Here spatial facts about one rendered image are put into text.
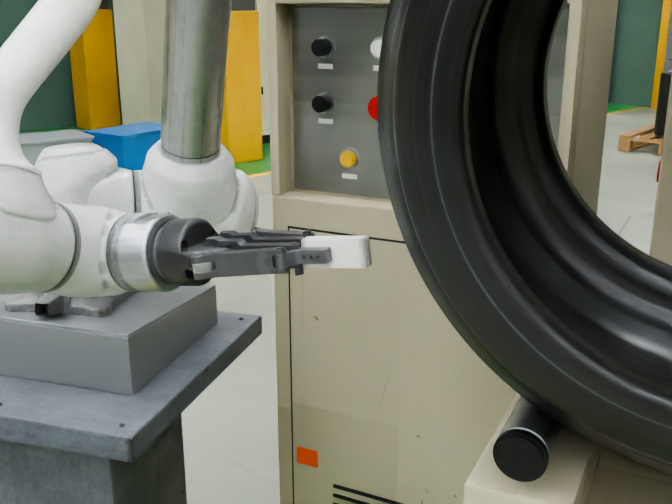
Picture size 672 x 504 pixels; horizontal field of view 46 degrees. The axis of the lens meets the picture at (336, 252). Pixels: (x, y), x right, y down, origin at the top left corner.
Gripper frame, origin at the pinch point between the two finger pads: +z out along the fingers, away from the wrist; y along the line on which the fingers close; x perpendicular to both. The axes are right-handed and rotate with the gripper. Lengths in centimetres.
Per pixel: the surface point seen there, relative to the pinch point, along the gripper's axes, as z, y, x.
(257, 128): -321, 493, 32
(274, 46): -39, 60, -22
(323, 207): -33, 60, 8
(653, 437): 30.4, -12.0, 10.7
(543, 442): 22.0, -10.3, 13.0
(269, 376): -112, 149, 87
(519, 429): 20.1, -10.5, 11.9
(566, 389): 24.4, -12.1, 7.4
